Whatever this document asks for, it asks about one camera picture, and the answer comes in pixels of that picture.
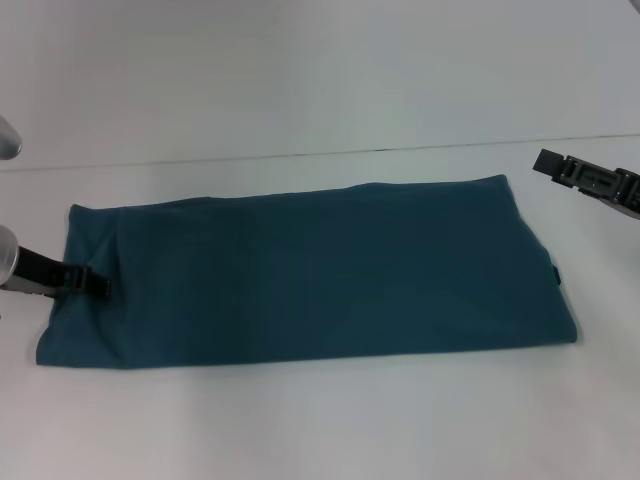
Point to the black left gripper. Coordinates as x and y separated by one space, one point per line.
40 272

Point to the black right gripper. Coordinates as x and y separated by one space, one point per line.
630 192

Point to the teal FREE print T-shirt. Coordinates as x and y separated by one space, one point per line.
310 270

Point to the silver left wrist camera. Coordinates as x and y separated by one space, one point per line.
9 140

